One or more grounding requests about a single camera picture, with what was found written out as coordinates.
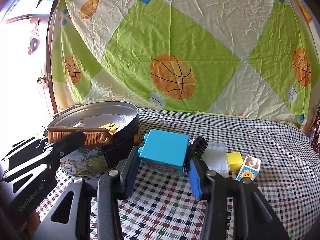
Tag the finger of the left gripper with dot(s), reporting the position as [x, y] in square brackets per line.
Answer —
[68, 144]

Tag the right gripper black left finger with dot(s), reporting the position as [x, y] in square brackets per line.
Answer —
[116, 184]

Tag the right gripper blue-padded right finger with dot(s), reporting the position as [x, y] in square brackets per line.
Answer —
[215, 189]

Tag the yellow toy cube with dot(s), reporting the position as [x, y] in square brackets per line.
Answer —
[235, 161]

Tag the clear plastic box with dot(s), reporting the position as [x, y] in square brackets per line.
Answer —
[215, 157]

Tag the white sun toy block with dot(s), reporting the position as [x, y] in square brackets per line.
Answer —
[249, 169]

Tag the yellow smiley face toy block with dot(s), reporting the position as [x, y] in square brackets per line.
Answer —
[111, 127]

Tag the blue toy block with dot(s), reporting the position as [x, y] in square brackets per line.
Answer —
[164, 151]

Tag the white power adapter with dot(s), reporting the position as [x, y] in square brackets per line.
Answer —
[79, 124]

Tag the round metal tin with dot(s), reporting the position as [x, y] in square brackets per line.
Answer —
[86, 161]

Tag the checkered tablecloth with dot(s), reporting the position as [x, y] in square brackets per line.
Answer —
[281, 203]

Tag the wooden door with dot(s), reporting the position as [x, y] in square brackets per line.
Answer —
[25, 57]

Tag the brass door knob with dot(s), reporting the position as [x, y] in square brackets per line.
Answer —
[45, 78]

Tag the red plaid bear cloth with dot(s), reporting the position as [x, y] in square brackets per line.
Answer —
[314, 134]

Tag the basketball print bed sheet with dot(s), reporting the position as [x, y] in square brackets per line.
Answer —
[253, 58]

